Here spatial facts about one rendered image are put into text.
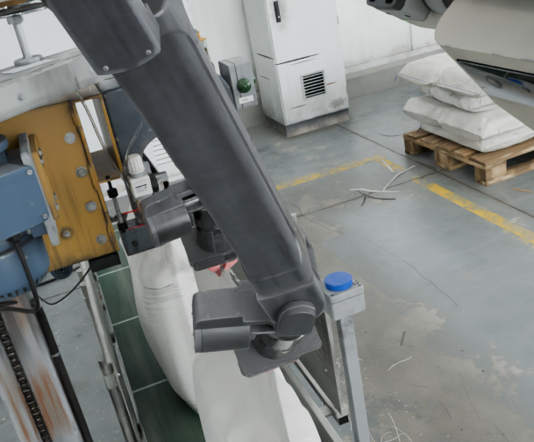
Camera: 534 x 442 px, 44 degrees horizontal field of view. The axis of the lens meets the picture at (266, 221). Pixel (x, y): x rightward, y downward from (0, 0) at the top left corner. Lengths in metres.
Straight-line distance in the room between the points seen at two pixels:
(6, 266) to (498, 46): 0.79
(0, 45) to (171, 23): 3.59
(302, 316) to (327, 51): 4.62
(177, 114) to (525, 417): 2.01
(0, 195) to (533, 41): 0.73
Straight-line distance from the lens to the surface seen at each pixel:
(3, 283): 1.14
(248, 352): 0.79
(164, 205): 0.94
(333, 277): 1.43
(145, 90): 0.43
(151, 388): 2.04
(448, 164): 4.15
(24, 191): 1.04
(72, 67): 1.17
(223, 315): 0.67
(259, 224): 0.54
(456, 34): 0.92
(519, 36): 0.83
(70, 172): 1.29
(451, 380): 2.47
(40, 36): 3.98
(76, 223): 1.32
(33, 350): 1.50
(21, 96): 1.10
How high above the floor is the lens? 1.57
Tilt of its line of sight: 24 degrees down
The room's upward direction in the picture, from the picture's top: 11 degrees counter-clockwise
